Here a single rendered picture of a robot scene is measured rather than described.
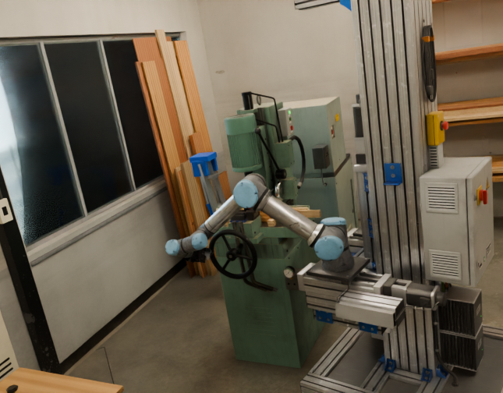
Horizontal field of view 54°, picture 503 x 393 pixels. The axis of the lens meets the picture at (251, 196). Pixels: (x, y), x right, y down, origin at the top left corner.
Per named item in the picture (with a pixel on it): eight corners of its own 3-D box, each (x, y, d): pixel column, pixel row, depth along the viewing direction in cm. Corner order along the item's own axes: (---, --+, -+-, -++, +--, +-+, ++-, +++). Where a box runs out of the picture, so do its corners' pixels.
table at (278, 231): (196, 242, 285) (193, 232, 283) (221, 223, 311) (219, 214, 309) (294, 245, 258) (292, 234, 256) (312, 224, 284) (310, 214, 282)
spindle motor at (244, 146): (228, 174, 282) (217, 119, 273) (241, 165, 297) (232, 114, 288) (255, 172, 274) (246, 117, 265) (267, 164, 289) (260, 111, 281)
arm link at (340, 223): (350, 239, 233) (347, 212, 229) (347, 251, 220) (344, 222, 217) (324, 240, 236) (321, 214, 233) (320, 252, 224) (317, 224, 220)
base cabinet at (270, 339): (234, 359, 313) (214, 256, 294) (269, 313, 362) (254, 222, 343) (301, 369, 293) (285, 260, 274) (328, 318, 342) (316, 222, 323)
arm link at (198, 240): (207, 226, 239) (187, 232, 243) (197, 235, 228) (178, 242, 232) (213, 241, 240) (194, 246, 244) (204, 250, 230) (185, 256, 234)
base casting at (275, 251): (215, 256, 294) (212, 242, 292) (255, 222, 343) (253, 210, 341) (285, 259, 274) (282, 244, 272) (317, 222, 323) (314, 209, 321)
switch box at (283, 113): (279, 136, 300) (275, 110, 296) (285, 133, 309) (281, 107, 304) (288, 136, 297) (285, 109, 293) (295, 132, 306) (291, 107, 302)
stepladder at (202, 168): (226, 300, 395) (184, 159, 369) (239, 286, 418) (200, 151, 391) (245, 299, 388) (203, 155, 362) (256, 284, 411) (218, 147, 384)
